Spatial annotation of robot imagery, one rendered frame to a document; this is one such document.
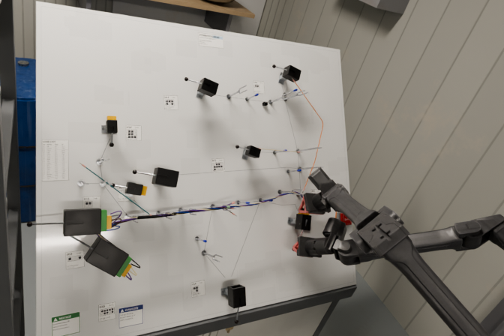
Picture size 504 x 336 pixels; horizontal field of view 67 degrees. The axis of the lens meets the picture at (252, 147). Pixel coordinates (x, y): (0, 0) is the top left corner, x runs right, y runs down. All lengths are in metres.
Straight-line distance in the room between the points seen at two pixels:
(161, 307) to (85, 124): 0.62
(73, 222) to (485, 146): 2.09
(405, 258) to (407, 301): 2.14
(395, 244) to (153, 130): 0.83
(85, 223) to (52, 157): 0.25
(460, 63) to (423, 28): 0.35
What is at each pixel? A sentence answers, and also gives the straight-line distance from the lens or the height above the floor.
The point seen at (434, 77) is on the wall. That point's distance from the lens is 2.66.
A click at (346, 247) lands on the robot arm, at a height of 1.24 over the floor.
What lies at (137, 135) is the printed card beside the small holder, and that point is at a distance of 1.30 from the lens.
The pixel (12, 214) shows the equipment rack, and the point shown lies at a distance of 1.46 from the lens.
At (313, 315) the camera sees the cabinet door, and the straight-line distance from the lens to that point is 1.86.
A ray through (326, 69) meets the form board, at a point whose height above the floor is 1.58.
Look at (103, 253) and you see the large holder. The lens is 1.14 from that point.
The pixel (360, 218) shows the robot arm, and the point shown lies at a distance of 0.96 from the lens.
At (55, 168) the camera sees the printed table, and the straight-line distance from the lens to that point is 1.26.
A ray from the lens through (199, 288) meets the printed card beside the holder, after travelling 1.39.
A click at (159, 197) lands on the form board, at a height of 1.19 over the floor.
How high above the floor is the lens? 2.02
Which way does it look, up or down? 29 degrees down
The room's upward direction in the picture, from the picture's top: 18 degrees clockwise
